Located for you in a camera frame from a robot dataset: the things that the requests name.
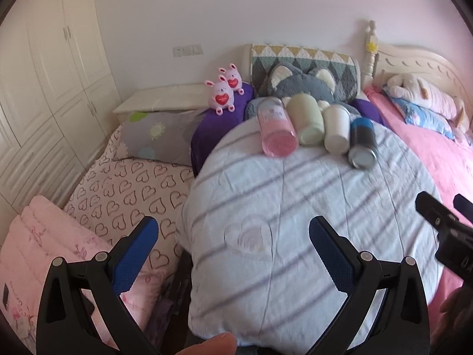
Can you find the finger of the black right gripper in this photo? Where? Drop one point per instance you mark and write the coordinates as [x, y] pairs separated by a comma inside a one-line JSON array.
[[464, 206], [435, 213]]

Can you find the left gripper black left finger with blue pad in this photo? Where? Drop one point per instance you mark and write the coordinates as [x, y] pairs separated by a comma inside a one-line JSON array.
[[64, 323]]

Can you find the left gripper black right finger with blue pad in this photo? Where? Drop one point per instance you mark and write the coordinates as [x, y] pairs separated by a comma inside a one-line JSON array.
[[401, 325]]

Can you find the blue black metal cup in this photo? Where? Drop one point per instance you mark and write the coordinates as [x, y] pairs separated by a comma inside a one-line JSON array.
[[363, 151]]

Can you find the white paper cup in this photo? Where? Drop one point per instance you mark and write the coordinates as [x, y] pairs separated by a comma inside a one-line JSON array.
[[337, 129]]

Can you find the pale green cup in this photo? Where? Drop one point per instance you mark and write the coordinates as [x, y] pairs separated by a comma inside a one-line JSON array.
[[306, 117]]

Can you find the person's right hand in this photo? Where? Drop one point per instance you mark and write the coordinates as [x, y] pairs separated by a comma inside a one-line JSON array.
[[456, 314]]

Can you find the person's left hand thumb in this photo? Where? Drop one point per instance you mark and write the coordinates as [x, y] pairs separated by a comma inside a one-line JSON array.
[[222, 344]]

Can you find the pink bed cover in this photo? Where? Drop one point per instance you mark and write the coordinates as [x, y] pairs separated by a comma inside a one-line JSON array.
[[436, 155]]

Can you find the folded pink blanket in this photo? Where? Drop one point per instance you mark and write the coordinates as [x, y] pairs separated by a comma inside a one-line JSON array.
[[41, 233]]

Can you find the blue cartoon pillow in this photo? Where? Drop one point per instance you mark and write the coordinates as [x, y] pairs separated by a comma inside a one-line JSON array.
[[421, 117]]

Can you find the white pink dog plush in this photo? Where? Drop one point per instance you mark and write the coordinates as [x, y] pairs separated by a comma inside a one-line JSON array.
[[415, 89]]

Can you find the heart pattern bed sheet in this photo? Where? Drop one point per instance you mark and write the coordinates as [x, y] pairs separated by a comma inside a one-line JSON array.
[[114, 195]]

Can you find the cream bed headboard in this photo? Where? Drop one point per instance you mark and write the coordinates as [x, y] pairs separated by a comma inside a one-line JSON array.
[[382, 61]]

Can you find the striped light blue quilt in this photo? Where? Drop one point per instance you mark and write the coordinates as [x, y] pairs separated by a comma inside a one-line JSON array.
[[246, 222]]

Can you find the clear jar with pink sugar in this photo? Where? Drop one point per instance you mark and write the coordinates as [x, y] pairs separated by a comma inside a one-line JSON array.
[[278, 137]]

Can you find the grey cat plush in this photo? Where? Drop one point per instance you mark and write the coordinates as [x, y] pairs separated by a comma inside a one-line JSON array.
[[286, 80]]

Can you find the grey flower pillow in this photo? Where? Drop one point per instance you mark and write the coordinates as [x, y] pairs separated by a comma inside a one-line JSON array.
[[159, 136]]

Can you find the cream wardrobe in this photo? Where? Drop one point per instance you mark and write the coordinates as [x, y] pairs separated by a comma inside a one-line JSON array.
[[58, 100]]

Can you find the diamond pattern quilted cushion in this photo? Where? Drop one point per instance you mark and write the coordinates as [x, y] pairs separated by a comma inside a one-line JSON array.
[[344, 68]]

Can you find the pink rabbit plush rear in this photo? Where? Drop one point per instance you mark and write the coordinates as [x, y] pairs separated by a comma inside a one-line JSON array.
[[233, 77]]

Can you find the pink rabbit plush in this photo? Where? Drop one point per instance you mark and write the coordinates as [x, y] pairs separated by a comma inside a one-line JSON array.
[[233, 77], [222, 95]]

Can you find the purple pillow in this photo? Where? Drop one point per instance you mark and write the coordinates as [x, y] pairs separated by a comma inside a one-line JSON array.
[[213, 128]]

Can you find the pink rabbit plush front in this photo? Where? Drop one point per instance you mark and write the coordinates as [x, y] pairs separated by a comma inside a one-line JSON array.
[[222, 95]]

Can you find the cream bedside cabinet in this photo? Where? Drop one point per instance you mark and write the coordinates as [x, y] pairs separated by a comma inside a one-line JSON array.
[[180, 97]]

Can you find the wall switch panel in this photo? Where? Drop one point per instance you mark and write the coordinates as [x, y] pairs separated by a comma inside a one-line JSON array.
[[189, 50]]

